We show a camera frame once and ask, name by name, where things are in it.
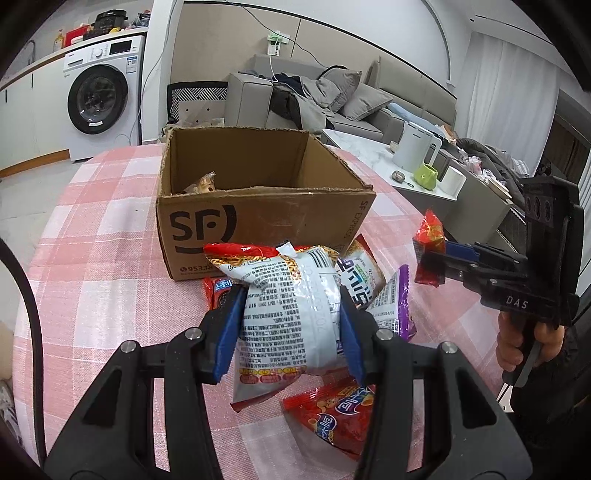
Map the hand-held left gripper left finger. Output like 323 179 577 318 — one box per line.
44 285 250 480

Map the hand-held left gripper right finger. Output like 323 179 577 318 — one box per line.
339 285 534 480

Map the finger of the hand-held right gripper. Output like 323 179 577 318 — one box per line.
444 242 523 273
412 242 483 289

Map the red and gold packet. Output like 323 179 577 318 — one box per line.
413 209 448 288

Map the red cookie packet with window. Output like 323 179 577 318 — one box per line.
203 276 242 311

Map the silver and purple packet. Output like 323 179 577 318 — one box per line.
369 264 417 343

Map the white noodle snack packet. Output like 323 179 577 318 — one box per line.
203 240 352 414

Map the white green snack packet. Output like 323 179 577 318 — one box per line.
337 234 389 311

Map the red cone snack packet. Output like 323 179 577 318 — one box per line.
283 376 384 462

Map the large cardboard box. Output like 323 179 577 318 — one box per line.
156 126 377 281

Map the clear bread packet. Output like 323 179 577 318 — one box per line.
180 172 217 195

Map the person's right hand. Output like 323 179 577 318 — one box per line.
496 313 565 372

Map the white cup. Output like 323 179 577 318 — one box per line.
441 165 468 198

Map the green mug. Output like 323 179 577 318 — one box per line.
413 162 439 191

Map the grey clothes pile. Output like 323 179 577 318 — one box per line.
455 137 527 195

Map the dark wooden cabinet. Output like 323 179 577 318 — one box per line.
538 90 591 208

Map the white electric kettle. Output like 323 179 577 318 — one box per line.
392 121 444 171

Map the marble coffee table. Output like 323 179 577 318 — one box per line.
322 128 513 241

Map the white curtain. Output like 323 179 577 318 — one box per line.
455 46 561 153

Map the pink checked tablecloth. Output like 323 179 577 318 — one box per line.
11 143 509 480

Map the grey sofa cushion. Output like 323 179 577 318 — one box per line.
316 67 363 114
342 85 393 121

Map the grey garment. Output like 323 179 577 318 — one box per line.
295 76 338 132

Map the dark jacket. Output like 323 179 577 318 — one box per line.
270 74 305 130

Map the grey sofa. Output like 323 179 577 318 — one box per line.
224 54 458 144

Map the white washing machine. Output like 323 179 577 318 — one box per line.
62 33 147 162

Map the white kitchen counter cabinet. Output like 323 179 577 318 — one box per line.
0 46 70 177

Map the red box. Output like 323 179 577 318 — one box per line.
65 25 95 47

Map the black pressure cooker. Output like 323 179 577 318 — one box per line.
95 11 123 34

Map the black cable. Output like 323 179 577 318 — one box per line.
0 239 48 464

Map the white wall socket charger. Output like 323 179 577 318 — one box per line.
265 30 291 56

